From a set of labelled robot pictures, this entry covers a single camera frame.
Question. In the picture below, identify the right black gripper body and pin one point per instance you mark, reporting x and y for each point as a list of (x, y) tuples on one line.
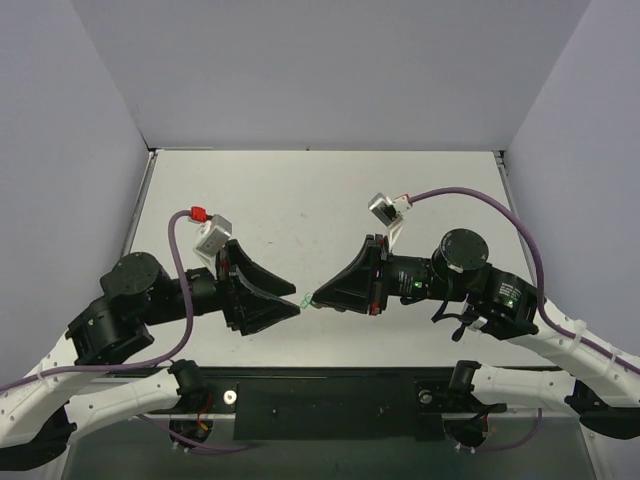
[(376, 275)]

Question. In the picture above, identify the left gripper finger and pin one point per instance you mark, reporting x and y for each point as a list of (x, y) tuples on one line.
[(256, 314), (256, 274)]

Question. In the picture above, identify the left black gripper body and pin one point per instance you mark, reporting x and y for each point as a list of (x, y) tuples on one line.
[(228, 295)]

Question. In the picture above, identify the green key tag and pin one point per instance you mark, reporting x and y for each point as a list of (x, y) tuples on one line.
[(305, 301)]

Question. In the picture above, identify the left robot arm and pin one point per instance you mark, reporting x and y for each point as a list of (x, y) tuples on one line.
[(41, 419)]

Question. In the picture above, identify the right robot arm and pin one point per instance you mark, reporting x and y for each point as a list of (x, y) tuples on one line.
[(590, 383)]

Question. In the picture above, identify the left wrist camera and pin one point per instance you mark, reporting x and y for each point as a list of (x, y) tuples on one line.
[(210, 238)]

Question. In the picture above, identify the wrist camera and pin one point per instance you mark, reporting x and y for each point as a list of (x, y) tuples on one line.
[(210, 238), (391, 213)]

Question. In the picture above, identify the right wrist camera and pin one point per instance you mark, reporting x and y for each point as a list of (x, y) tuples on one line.
[(391, 213)]

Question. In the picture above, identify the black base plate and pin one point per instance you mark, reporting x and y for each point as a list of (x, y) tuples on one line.
[(335, 403)]

